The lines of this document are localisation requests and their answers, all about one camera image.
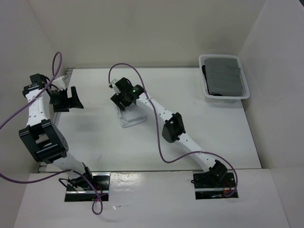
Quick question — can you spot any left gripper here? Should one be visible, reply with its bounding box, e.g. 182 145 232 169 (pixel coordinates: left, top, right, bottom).
48 86 84 113

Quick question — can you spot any white skirt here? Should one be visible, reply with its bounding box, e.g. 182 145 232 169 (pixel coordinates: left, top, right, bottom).
115 104 147 128

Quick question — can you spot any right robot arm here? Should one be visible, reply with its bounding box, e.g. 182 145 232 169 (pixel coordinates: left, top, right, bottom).
109 77 228 188

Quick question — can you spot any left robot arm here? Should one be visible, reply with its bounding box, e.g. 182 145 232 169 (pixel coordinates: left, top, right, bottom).
19 74 95 190

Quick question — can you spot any black skirt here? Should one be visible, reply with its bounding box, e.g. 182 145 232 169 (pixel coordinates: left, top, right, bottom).
201 65 222 96

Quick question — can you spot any grey skirt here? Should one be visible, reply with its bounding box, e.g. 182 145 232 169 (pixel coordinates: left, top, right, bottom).
204 58 243 97

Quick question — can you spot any white plastic basket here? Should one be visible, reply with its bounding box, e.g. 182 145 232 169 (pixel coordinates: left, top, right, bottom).
199 54 250 102

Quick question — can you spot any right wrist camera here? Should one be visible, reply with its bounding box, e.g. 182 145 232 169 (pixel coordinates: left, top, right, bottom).
109 79 120 94

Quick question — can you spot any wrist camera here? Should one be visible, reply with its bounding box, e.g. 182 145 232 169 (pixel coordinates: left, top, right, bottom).
109 79 120 94
52 75 69 91

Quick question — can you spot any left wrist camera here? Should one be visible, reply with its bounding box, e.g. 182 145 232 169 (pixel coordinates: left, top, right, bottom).
52 75 69 91

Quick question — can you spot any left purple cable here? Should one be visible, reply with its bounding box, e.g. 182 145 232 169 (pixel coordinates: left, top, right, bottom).
0 52 109 216

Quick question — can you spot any purple cable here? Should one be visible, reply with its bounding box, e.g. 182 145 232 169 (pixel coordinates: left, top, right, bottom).
108 63 239 198
0 52 109 216

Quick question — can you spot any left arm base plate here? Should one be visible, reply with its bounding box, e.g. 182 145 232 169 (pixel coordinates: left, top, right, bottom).
60 172 111 202

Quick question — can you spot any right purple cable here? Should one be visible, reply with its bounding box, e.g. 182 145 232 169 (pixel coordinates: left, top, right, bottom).
108 63 239 198

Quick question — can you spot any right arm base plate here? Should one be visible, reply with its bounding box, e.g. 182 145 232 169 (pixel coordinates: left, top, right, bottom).
190 171 238 200

